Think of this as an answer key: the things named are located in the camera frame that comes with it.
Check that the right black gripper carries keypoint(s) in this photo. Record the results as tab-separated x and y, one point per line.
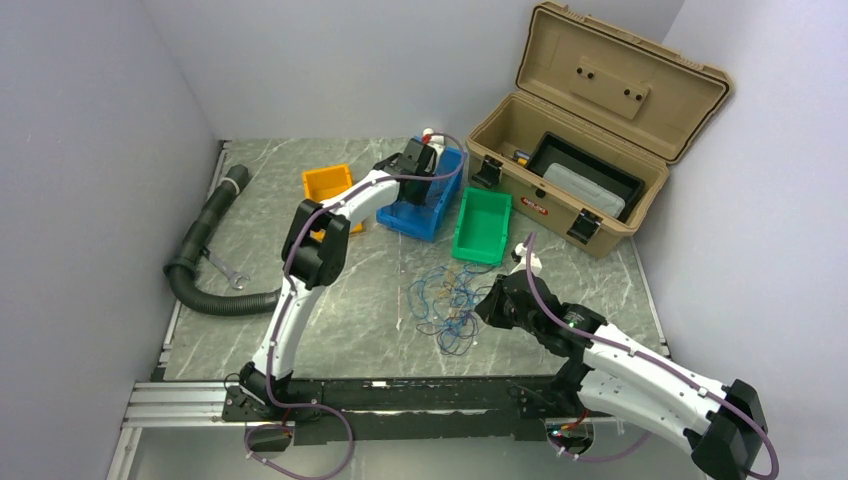
488	308

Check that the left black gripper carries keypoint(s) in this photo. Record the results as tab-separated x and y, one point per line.
420	199

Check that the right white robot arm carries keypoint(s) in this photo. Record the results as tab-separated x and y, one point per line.
722	427

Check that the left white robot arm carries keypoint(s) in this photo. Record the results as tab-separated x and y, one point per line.
314	256

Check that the blue plastic bin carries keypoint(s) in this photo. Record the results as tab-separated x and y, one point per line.
423	221

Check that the green plastic bin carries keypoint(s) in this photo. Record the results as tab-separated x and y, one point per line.
482	227

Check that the orange plastic bin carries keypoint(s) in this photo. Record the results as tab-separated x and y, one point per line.
327	182

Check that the yellow blue battery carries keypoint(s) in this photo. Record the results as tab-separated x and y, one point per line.
522	158

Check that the black toolbox tray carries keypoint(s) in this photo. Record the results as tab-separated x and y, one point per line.
553	149

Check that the grey plastic case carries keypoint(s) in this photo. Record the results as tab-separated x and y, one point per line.
585	190

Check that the silver wrench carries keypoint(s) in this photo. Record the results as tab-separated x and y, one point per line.
236	279

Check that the tan plastic toolbox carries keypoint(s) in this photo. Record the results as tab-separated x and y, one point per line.
630	101

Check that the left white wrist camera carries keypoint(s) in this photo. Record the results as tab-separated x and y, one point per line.
438	145

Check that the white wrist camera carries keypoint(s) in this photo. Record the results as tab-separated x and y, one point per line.
438	145
524	260

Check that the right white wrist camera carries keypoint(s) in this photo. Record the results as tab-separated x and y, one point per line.
524	260

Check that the aluminium frame rail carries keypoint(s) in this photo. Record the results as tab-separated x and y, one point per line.
400	308

